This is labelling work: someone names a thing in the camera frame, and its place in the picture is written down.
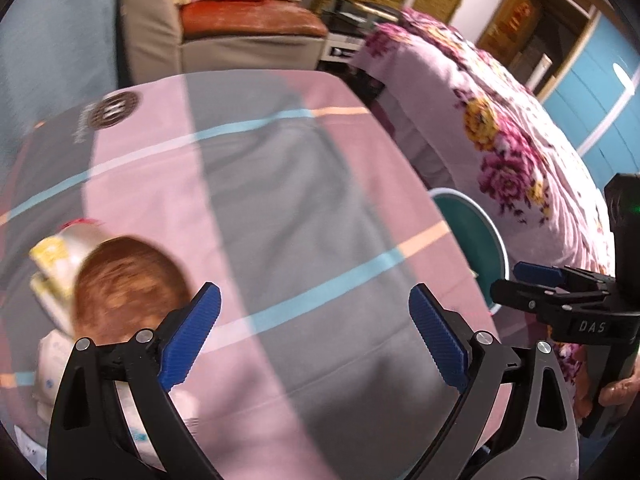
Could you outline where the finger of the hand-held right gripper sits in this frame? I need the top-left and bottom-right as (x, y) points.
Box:
(490, 280), (576, 327)
(514, 261), (616, 292)

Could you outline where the brown round bun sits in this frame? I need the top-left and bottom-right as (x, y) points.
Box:
(72, 236), (193, 348)

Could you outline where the black device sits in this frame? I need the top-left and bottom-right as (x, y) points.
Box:
(320, 0), (401, 26)

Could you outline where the person's right hand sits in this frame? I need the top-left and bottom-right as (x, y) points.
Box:
(597, 360), (640, 409)

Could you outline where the white stand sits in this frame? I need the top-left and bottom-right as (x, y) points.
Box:
(320, 30), (372, 64)

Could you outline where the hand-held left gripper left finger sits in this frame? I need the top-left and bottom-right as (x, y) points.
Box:
(47, 282), (223, 480)

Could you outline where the wooden cabinet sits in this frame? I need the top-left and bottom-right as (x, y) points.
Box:
(475, 0), (543, 66)

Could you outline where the pink grey striped cloth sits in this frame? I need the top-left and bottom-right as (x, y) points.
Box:
(0, 71), (506, 480)

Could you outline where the orange leather seat cushion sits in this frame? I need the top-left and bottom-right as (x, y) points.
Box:
(180, 0), (328, 41)

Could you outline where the pink floral bed blanket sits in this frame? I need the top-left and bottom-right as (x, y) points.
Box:
(350, 7), (618, 421)

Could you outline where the white shelf frame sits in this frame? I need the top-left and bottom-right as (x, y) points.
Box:
(520, 0), (601, 101)

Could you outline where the blue grey fabric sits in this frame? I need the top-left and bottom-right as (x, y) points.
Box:
(0, 0), (126, 126)

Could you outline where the teal bin with white rim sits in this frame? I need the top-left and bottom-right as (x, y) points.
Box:
(431, 187), (510, 317)

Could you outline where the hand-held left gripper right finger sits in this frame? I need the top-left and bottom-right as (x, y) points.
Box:
(409, 284), (581, 480)

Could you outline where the dark grey round-emblem item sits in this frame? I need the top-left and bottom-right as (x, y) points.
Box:
(15, 89), (146, 161)

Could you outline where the white plastic packet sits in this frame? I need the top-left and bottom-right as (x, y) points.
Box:
(32, 330), (201, 466)

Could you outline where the yellow white snack packet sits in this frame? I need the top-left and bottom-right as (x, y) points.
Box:
(29, 220), (108, 336)

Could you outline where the beige sofa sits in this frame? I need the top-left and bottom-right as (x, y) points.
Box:
(120, 0), (328, 83)

